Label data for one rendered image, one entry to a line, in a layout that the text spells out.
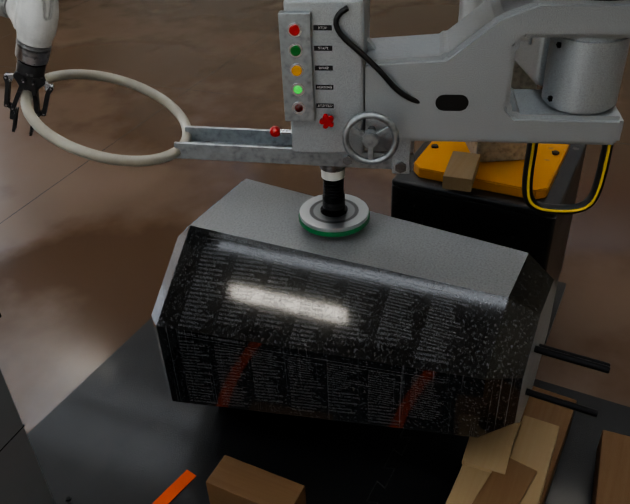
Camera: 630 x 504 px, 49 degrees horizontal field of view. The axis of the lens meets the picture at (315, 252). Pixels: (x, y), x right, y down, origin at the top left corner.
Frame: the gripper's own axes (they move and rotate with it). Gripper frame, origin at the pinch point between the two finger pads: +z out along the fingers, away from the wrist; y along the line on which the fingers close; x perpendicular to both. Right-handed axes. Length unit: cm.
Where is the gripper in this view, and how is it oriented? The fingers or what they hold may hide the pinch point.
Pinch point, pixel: (24, 122)
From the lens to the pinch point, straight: 224.0
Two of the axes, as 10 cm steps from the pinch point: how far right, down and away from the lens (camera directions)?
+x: -1.2, -6.4, 7.6
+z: -3.5, 7.4, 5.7
